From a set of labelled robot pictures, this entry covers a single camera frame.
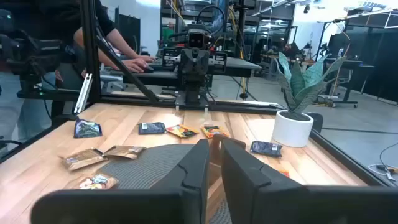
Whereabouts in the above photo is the white aluminium bar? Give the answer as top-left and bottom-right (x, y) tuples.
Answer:
(73, 73), (93, 114)

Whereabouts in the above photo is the green plant in white pot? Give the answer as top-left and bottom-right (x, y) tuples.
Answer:
(272, 52), (348, 149)

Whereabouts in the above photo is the tan brown tea packet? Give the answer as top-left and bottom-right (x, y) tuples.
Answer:
(104, 144), (147, 160)
(79, 174), (119, 190)
(60, 147), (108, 172)

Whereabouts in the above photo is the dark blue tea packet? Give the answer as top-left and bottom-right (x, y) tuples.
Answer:
(138, 121), (167, 136)
(250, 140), (283, 157)

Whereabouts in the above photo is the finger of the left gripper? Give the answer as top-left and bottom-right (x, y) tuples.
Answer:
(180, 49), (195, 82)
(194, 49), (210, 82)

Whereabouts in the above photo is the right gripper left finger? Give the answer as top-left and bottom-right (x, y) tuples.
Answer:
(30, 139), (211, 224)

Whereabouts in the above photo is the black desk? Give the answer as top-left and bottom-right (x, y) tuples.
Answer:
(123, 57), (262, 87)

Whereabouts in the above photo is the dark tea packet green print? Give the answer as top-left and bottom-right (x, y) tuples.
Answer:
(73, 118), (103, 139)

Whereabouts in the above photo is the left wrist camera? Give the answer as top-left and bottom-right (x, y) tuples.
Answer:
(187, 28), (208, 49)

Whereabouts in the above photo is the white yellow cable bundle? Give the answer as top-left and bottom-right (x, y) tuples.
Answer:
(368, 141), (398, 183)

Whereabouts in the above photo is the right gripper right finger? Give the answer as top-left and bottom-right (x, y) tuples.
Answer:
(220, 138), (398, 224)

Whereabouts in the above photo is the person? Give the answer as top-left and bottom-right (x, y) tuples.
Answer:
(0, 0), (156, 142)

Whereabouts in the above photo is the grey round woven placemat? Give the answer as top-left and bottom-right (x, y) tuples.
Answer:
(98, 143), (233, 224)

